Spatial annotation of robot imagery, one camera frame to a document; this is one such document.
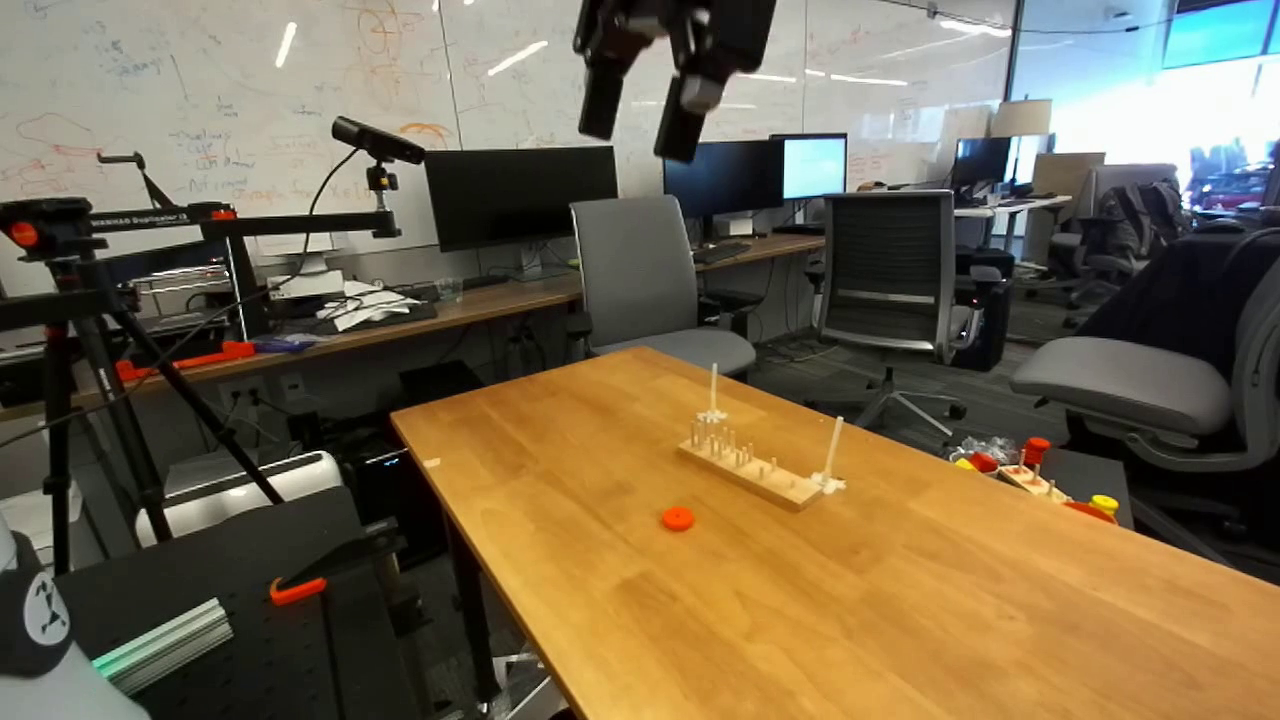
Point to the wooden rack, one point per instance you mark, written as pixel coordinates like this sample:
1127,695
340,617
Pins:
755,478

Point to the heap of papers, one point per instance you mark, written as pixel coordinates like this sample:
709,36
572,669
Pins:
365,305

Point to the white desk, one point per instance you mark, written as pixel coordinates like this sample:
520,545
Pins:
1010,207

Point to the orange disk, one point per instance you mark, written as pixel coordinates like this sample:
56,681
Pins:
677,518

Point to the red peg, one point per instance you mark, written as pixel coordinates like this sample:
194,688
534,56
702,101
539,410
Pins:
1036,450

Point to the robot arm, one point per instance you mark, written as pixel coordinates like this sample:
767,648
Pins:
40,640

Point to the black monitor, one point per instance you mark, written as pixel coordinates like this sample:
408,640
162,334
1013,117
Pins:
520,195

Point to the black keyboard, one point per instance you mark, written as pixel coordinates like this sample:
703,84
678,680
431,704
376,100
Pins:
722,253

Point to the black mesh office chair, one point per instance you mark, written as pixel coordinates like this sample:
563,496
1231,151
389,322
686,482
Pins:
885,270

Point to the camera on tripod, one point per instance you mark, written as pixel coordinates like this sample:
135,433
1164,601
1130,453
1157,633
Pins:
75,250

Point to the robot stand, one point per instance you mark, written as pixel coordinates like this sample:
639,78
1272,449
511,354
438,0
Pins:
260,650

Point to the office chair with backpack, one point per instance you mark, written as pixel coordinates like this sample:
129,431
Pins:
1130,225

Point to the white case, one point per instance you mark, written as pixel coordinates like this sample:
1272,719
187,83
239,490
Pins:
250,490

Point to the black computer tower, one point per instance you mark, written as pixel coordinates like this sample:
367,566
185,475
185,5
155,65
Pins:
395,500

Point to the long wooden desk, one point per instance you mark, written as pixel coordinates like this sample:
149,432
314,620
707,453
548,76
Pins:
500,298

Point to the clear plastic bag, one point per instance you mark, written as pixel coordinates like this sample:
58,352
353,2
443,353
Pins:
980,447

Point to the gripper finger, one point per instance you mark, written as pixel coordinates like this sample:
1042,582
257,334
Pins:
685,125
600,95

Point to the large grey office chair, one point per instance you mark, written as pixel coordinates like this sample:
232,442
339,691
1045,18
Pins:
1130,395

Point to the small dark monitor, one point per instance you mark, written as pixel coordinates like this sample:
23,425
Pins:
980,162

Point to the row of monitors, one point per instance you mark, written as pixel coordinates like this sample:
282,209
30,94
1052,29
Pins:
725,178

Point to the window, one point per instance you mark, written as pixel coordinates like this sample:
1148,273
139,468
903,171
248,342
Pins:
1150,110

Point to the orange and black clamp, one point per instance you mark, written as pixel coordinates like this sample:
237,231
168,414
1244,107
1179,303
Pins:
300,588

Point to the clear glass cup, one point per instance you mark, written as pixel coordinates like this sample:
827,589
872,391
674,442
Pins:
449,290

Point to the orange hand tool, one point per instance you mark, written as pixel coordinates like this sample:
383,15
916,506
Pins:
190,360

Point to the black jacket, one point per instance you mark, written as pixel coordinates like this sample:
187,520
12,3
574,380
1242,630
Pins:
1180,290

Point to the black side table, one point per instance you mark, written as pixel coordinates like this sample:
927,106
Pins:
1085,475

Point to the whiteboard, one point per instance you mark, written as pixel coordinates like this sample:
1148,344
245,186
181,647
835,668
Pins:
230,90

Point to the wooden toy base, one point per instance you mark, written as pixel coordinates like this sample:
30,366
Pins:
1030,482

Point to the aluminium profile bar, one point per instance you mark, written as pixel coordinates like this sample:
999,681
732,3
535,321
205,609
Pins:
165,645

